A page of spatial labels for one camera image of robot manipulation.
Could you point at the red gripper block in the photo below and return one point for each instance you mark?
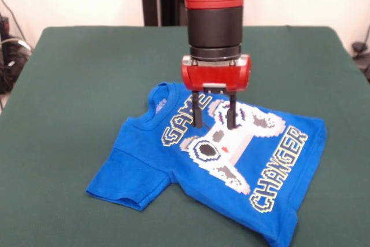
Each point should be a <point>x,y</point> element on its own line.
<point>216,76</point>

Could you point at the blue printed shirt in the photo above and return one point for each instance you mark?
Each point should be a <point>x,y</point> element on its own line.
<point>138,166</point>

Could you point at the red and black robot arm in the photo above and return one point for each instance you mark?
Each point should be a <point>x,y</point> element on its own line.
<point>208,4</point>

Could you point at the dark green tablecloth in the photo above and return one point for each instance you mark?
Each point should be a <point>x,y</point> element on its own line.
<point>72,85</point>

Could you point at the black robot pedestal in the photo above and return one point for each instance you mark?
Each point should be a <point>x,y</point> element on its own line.
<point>162,7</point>

